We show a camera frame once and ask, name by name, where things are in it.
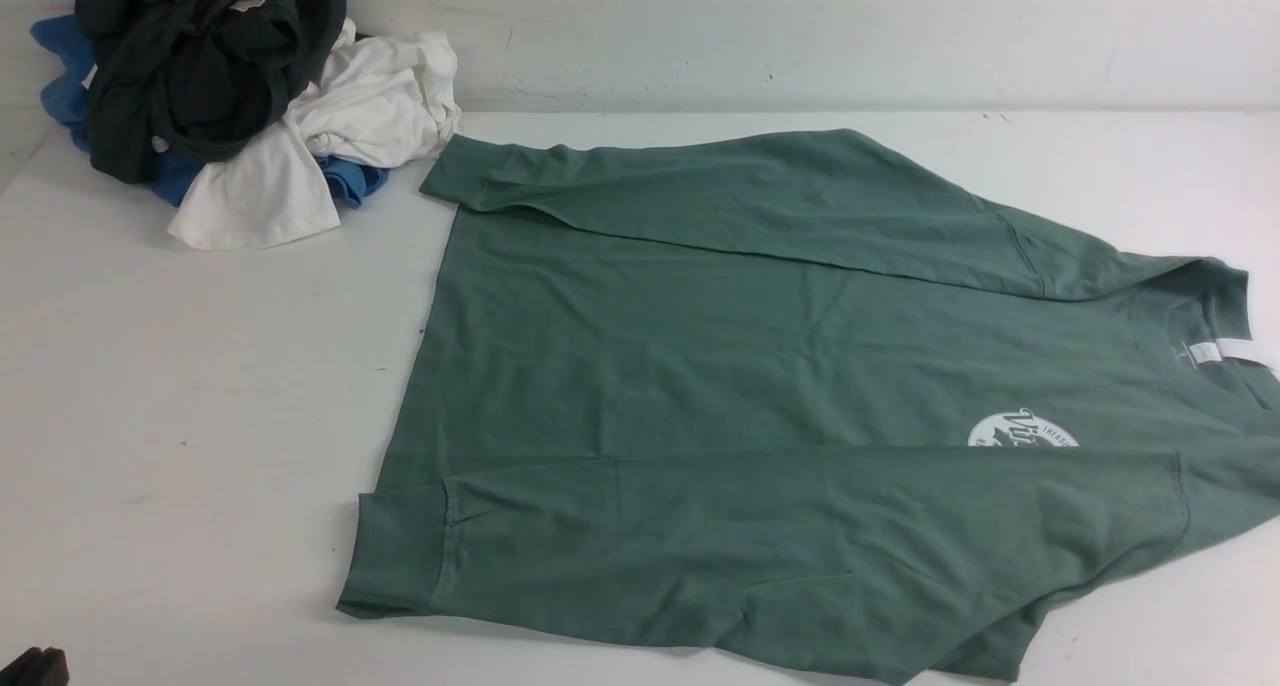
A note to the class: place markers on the green long-sleeve top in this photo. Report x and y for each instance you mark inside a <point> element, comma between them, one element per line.
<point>795,397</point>

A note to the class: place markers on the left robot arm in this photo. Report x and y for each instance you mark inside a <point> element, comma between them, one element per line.
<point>37,667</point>

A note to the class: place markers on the white crumpled garment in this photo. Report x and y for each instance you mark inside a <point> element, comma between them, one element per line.
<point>380,101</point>

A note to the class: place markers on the dark green crumpled garment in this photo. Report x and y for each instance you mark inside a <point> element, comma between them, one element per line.
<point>204,76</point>

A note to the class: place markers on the blue crumpled garment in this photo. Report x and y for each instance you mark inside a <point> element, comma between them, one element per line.
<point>65,100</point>

